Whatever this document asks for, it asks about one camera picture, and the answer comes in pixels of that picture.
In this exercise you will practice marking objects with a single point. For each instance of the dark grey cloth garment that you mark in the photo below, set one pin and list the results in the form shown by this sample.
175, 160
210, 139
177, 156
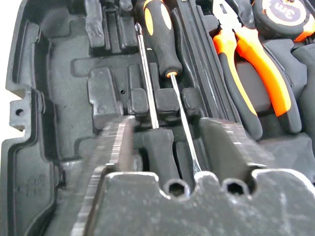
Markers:
61, 73

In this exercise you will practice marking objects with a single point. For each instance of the black-orange tape measure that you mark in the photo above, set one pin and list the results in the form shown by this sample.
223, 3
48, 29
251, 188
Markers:
278, 24

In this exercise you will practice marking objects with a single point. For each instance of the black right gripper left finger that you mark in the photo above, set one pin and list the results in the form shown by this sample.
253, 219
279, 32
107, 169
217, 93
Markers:
115, 147

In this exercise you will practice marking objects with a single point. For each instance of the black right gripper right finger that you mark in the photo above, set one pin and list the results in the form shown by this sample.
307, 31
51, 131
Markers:
229, 150

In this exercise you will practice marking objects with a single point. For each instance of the orange-black flat-head screwdriver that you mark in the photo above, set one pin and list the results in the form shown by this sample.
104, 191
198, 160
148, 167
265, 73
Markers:
160, 44

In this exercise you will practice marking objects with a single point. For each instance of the orange-black pliers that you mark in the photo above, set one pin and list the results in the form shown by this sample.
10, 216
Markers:
265, 68

